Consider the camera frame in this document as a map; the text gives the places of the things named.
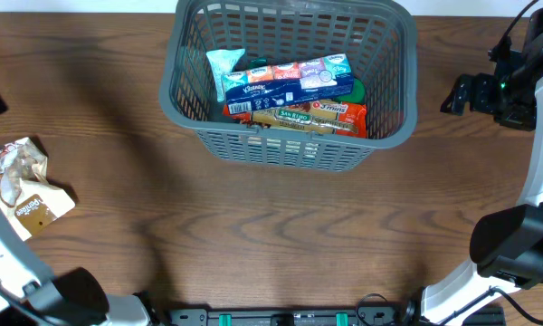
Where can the green lid glass jar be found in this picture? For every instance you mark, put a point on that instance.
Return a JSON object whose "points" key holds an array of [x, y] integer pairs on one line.
{"points": [[357, 96]]}

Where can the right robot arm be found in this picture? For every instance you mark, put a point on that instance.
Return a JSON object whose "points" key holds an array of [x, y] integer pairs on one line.
{"points": [[506, 247]]}

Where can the teal wet wipes pack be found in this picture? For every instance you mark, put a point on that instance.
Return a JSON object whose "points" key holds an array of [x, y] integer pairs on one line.
{"points": [[222, 62]]}

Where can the Kleenex tissue multipack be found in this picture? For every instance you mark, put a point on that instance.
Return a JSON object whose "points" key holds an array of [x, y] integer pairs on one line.
{"points": [[288, 84]]}

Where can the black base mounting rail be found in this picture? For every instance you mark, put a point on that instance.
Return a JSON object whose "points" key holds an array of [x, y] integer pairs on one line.
{"points": [[378, 314]]}

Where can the grey plastic basket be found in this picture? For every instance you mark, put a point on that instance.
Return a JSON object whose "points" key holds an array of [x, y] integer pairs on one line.
{"points": [[378, 37]]}

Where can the green coffee bean bag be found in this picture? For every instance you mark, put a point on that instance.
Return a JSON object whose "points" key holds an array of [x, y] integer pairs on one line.
{"points": [[258, 63]]}

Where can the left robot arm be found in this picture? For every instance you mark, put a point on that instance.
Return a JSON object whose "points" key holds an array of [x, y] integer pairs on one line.
{"points": [[30, 289]]}

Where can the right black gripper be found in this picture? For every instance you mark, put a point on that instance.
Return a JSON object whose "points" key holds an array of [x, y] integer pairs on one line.
{"points": [[472, 93]]}

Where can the beige crumpled snack bag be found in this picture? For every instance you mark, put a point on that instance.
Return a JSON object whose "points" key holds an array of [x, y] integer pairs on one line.
{"points": [[28, 201]]}

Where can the San Remo spaghetti packet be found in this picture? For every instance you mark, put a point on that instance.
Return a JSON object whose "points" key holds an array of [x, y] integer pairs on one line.
{"points": [[322, 117]]}

